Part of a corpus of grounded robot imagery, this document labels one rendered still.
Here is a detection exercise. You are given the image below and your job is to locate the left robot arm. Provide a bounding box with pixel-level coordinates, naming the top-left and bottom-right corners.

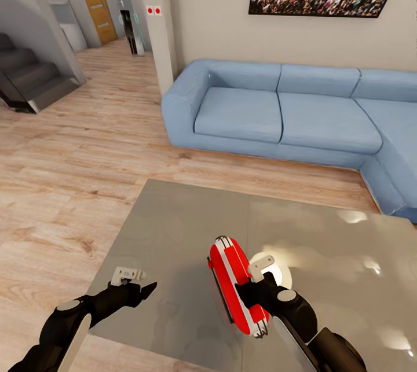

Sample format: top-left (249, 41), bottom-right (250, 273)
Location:
top-left (8, 267), bottom-right (157, 372)

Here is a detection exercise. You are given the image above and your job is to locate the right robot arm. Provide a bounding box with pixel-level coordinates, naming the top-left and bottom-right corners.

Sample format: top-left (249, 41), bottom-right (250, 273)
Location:
top-left (235, 255), bottom-right (367, 372)

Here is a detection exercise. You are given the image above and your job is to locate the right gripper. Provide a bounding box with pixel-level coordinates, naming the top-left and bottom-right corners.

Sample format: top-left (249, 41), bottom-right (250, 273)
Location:
top-left (235, 271), bottom-right (277, 309)

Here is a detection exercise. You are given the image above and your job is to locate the radio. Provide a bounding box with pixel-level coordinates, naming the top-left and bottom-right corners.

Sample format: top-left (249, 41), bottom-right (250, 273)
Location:
top-left (207, 235), bottom-right (270, 338)

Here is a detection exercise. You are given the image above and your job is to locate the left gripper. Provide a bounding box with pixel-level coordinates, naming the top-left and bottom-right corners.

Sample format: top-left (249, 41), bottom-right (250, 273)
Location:
top-left (102, 281), bottom-right (157, 316)

